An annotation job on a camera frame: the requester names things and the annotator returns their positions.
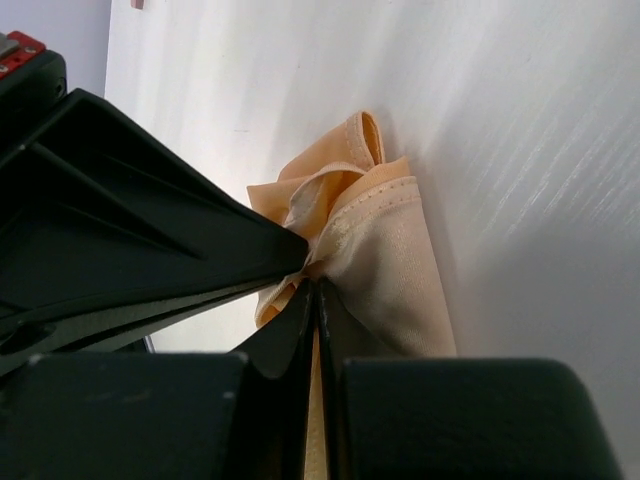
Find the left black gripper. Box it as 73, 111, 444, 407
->
1, 31, 67, 149

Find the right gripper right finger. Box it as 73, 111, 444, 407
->
317, 280, 622, 479

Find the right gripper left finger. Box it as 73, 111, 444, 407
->
1, 282, 314, 479

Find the peach satin cloth napkin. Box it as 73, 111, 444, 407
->
248, 112, 456, 479

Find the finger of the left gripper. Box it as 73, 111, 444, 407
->
1, 90, 308, 320
1, 277, 280, 375

